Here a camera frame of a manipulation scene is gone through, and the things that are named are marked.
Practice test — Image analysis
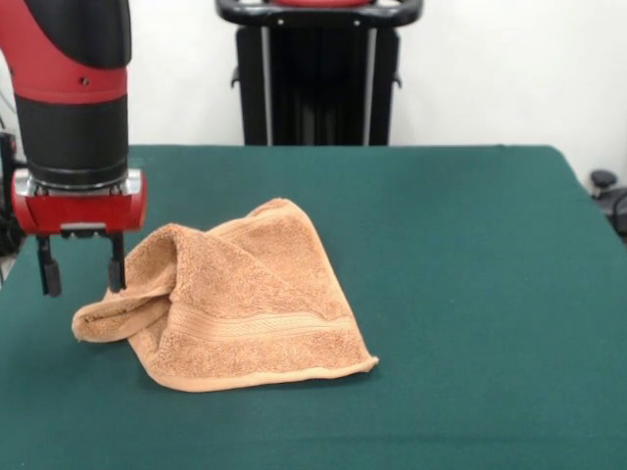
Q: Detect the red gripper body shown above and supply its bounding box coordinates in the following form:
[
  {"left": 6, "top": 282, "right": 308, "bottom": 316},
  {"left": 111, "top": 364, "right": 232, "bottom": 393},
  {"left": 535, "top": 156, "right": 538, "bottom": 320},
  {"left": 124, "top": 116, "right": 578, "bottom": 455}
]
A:
[{"left": 11, "top": 168, "right": 148, "bottom": 239}]

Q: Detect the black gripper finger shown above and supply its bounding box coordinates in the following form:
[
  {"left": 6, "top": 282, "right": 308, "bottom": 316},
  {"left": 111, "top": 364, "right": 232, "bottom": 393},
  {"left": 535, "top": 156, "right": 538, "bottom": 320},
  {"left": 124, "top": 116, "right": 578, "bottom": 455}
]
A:
[
  {"left": 107, "top": 231, "right": 127, "bottom": 294},
  {"left": 36, "top": 235, "right": 63, "bottom": 298}
]

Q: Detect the tan terry cloth towel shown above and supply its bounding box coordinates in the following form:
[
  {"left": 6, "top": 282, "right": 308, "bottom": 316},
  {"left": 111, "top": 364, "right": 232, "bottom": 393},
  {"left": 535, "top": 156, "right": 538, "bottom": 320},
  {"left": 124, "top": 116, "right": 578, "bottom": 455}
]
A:
[{"left": 71, "top": 198, "right": 381, "bottom": 395}]

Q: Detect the black electronics box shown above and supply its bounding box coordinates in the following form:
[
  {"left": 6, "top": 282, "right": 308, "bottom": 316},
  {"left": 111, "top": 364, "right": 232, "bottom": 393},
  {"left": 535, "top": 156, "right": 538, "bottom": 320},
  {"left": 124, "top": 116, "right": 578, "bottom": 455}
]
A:
[{"left": 0, "top": 130, "right": 24, "bottom": 257}]

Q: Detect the dark green table cloth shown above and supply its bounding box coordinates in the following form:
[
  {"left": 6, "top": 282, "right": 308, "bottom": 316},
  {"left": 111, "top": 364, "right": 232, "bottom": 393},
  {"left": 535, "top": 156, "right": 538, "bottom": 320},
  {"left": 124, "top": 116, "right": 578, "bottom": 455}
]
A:
[{"left": 0, "top": 144, "right": 627, "bottom": 470}]

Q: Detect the grey wall cable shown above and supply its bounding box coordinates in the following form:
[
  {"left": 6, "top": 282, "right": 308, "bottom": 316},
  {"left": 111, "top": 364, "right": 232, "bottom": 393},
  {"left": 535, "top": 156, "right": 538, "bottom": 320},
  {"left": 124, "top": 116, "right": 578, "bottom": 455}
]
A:
[{"left": 0, "top": 58, "right": 19, "bottom": 133}]

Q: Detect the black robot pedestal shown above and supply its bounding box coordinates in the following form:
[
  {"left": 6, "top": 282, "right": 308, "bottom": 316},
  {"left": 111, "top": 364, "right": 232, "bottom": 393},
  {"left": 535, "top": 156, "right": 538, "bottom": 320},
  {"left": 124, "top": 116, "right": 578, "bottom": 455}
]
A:
[{"left": 215, "top": 0, "right": 425, "bottom": 147}]

